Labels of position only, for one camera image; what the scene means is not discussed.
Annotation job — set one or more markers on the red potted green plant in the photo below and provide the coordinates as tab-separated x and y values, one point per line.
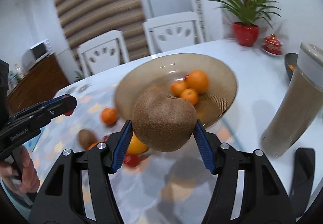
248	12

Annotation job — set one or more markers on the large brown kiwi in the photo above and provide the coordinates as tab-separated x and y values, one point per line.
163	122

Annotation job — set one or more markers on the small brown kiwi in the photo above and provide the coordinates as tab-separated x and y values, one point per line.
85	138

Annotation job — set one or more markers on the large orange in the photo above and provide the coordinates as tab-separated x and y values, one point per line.
136	147

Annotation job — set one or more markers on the mandarin with stem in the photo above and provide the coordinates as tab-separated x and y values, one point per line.
109	116

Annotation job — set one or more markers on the striped window blind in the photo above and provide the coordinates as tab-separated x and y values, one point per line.
83	20

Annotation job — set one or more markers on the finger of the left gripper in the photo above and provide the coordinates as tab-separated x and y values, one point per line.
50	109

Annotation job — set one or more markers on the tall beige lidded canister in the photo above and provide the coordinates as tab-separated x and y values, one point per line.
300	105

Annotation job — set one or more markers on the white chair left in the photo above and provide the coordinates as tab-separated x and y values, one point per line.
103	52

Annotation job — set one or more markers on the red lidded tea cup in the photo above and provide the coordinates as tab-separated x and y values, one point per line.
272	45

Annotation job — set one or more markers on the brown wooden cabinet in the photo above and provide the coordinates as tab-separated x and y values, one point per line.
41	83

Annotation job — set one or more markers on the small floor plant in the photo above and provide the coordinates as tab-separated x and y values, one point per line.
78	76

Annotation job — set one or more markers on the grey bowl with mandarins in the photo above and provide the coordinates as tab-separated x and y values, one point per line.
290	64

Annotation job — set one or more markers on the white chair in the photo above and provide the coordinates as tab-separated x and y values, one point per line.
103	52
173	31

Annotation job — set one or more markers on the brown ribbed glass bowl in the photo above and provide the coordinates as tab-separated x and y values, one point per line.
158	75

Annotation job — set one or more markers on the white microwave oven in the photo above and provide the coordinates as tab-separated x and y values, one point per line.
35	54

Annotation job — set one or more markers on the white chair right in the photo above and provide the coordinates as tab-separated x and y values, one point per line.
173	31

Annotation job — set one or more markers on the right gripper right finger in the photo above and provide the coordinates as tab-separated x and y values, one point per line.
264	199

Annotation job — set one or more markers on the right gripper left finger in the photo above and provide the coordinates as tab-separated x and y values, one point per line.
60	199

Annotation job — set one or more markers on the white refrigerator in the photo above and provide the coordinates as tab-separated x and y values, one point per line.
211	23

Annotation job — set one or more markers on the left hand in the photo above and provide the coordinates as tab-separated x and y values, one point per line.
30	181

